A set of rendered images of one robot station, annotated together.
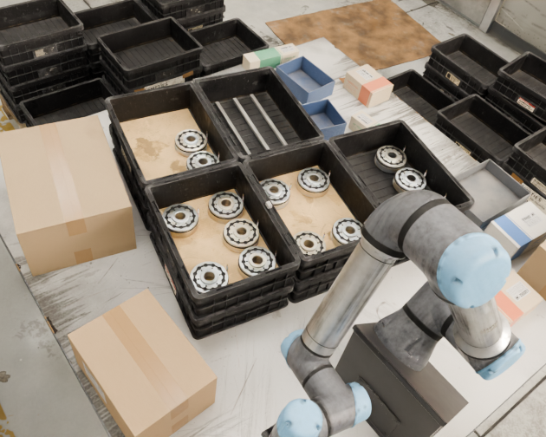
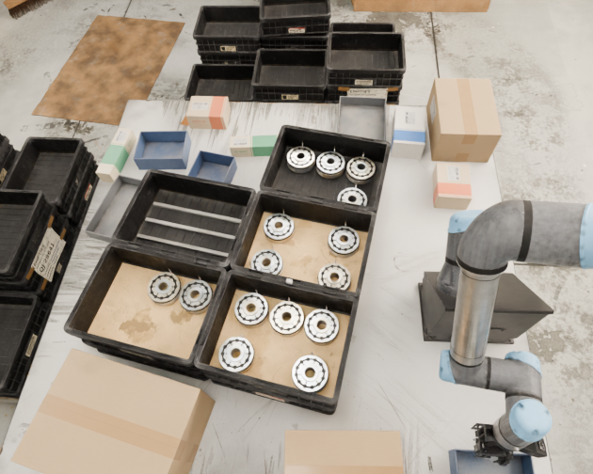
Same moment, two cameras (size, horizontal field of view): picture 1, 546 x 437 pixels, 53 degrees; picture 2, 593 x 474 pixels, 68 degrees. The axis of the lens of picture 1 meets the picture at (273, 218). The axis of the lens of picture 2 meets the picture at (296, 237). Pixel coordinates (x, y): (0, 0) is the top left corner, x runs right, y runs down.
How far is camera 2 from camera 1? 0.64 m
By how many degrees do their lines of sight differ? 23
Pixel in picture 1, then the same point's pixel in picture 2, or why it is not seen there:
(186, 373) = (381, 452)
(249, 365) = (378, 389)
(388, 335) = not seen: hidden behind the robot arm
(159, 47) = not seen: outside the picture
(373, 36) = (123, 56)
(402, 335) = not seen: hidden behind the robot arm
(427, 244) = (557, 249)
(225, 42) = (39, 164)
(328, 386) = (508, 375)
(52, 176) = (110, 437)
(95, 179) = (147, 401)
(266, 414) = (423, 405)
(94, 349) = not seen: outside the picture
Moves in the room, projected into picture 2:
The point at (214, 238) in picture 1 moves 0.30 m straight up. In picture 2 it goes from (272, 339) to (261, 304)
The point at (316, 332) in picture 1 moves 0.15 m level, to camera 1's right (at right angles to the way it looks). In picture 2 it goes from (473, 353) to (515, 309)
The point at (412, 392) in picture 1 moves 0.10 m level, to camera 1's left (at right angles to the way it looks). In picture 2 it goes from (519, 312) to (495, 337)
